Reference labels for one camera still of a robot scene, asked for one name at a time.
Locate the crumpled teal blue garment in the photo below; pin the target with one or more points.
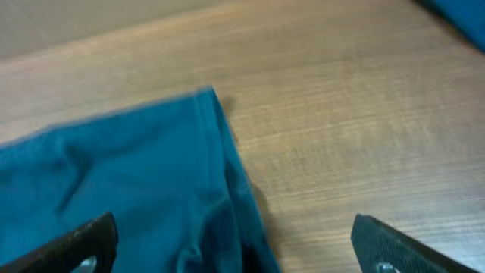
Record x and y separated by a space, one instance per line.
466 16

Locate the dark navy shorts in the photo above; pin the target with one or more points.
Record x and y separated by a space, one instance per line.
169 173

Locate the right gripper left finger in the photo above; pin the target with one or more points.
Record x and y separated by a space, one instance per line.
92 247

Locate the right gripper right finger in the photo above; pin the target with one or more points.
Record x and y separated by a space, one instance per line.
381 248

